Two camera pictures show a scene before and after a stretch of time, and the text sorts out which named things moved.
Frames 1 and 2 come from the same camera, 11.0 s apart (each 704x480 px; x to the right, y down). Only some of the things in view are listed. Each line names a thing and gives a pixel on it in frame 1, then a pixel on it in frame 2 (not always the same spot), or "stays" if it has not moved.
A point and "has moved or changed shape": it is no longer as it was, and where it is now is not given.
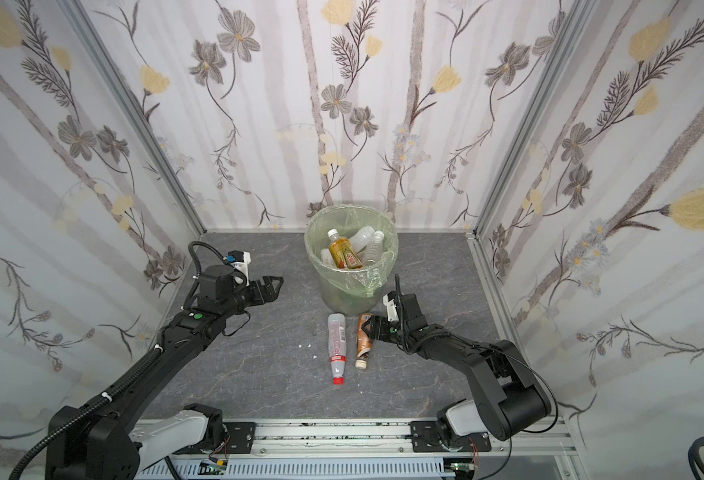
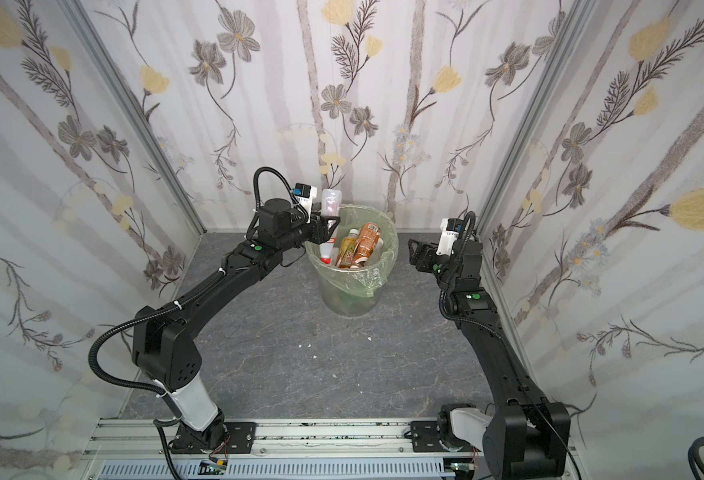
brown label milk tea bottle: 364,342 to 369,233
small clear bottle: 373,252 stays
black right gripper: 389,330 to 427,257
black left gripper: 259,291 to 315,226
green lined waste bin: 349,292 stays
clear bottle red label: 337,329 to 331,202
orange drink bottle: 343,252 has moved or changed shape
